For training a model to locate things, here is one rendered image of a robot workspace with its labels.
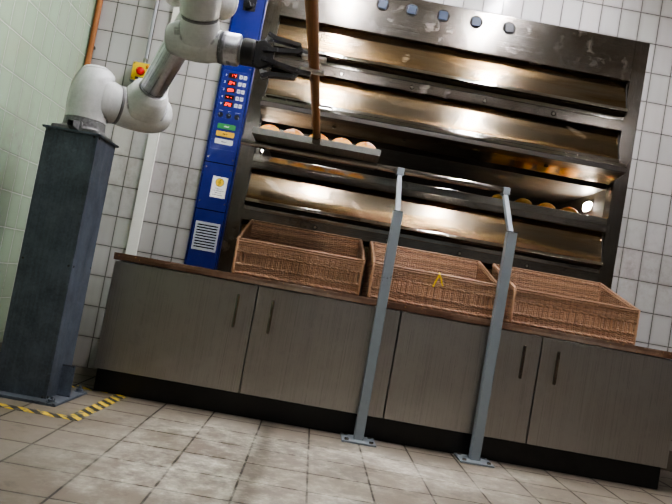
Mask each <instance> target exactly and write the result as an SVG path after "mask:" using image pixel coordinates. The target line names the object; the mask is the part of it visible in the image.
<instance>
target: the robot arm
mask: <svg viewBox="0 0 672 504"><path fill-rule="evenodd" d="M165 1H166V2H167V3H168V4H169V5H171V6H173V7H179V11H180V12H179V13H178V15H177V17H176V19H175V21H173V22H171V23H169V24H168V25H167V26H166V28H165V33H164V40H163V42H162V44H161V46H160V48H159V50H158V51H157V53H156V55H155V57H154V59H153V60H152V62H151V64H150V66H149V68H148V69H147V71H146V73H145V75H144V77H143V78H140V79H136V80H135V81H134V82H133V83H131V84H130V85H129V86H128V87H123V86H121V85H119V84H118V83H116V82H115V76H114V75H113V73H112V72H111V71H109V70H108V69H107V68H106V67H103V66H99V65H93V64H86V65H84V66H83V67H82V68H81V69H80V70H79V71H78V72H77V74H76V75H75V77H74V78H73V80H72V82H71V85H70V88H69V91H68V96H67V101H66V107H65V115H64V119H63V122H62V123H52V124H51V126H57V127H63V128H68V129H74V130H80V131H85V132H91V133H96V134H101V135H102V136H104V137H105V138H107V139H108V140H110V141H111V142H113V140H111V139H110V138H108V137H107V136H106V135H105V128H106V123H108V124H114V125H117V126H120V127H122V128H126V129H129V130H133V131H137V132H141V133H160V132H163V131H164V130H166V129H167V128H168V127H169V125H170V123H171V121H172V116H173V113H172V107H171V105H170V103H169V102H168V95H167V92H166V91H167V90H168V88H169V86H170V85H171V83H172V81H173V79H174V78H175V76H176V74H177V73H178V71H179V69H180V68H181V66H182V64H183V63H184V61H185V59H186V60H189V61H193V62H198V63H206V64H210V63H218V64H224V65H230V66H235V67H237V66H238V65H239V63H240V64H241V65H243V66H248V67H254V68H256V69H257V70H259V72H260V78H261V79H262V80H265V79H269V78H271V79H281V80H291V81H295V80H296V78H297V76H298V75H302V76H307V77H310V75H311V74H314V75H318V76H324V71H322V70H317V69H312V68H307V67H303V66H299V69H298V68H295V67H293V66H290V65H287V64H284V63H281V62H278V61H276V60H274V56H278V55H287V56H301V57H302V59H304V60H308V51H306V50H303V49H302V44H301V43H300V42H297V41H293V40H290V39H286V38H283V37H279V36H276V35H275V34H273V33H272V32H268V36H267V37H266V39H265V40H264V39H263V40H255V39H250V38H244V39H243V36H242V35H241V34H238V33H232V32H227V31H222V30H220V24H219V20H227V19H229V18H231V17H232V16H233V15H234V14H235V12H236V10H237V7H238V3H239V0H165ZM268 42H276V43H278V44H282V45H285V46H289V47H292V48H296V49H289V48H277V47H272V46H271V45H270V44H269V43H268ZM269 66H271V67H274V68H278V69H281V70H284V71H287V72H290V73H292V74H289V73H279V72H267V71H266V70H263V69H265V68H267V67H269Z"/></svg>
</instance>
